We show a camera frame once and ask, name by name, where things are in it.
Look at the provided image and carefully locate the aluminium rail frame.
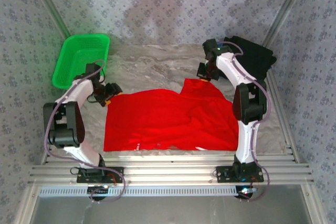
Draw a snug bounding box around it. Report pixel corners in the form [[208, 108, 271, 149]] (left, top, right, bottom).
[[28, 155, 314, 185]]

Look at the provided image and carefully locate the aluminium corner post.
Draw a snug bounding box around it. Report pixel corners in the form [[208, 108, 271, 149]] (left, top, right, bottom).
[[262, 0, 313, 48], [26, 0, 71, 41]]

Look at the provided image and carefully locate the black folded t-shirt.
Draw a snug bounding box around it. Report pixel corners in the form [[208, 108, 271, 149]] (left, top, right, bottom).
[[223, 35, 278, 82]]

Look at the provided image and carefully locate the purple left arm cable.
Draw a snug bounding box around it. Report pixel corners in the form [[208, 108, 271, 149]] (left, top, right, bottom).
[[44, 60, 107, 168]]

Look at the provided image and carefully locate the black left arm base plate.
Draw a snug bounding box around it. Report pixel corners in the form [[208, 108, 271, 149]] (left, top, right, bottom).
[[76, 166, 124, 184]]

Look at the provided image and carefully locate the grey slotted cable duct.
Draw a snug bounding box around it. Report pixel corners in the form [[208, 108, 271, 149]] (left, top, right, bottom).
[[38, 185, 259, 198]]

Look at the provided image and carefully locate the green plastic basket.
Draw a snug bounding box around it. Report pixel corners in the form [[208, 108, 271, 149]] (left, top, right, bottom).
[[51, 34, 111, 90]]

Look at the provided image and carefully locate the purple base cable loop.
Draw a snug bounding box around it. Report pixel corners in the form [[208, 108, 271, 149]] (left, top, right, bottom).
[[89, 174, 128, 204], [238, 168, 271, 203]]

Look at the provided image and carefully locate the black controller board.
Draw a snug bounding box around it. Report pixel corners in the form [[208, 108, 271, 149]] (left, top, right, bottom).
[[235, 186, 257, 199], [87, 185, 110, 201]]

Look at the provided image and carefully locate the red printed t-shirt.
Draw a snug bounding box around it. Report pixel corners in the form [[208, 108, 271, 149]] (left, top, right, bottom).
[[103, 78, 241, 153]]

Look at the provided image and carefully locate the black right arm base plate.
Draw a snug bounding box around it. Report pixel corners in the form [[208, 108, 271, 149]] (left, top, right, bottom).
[[216, 165, 265, 184]]

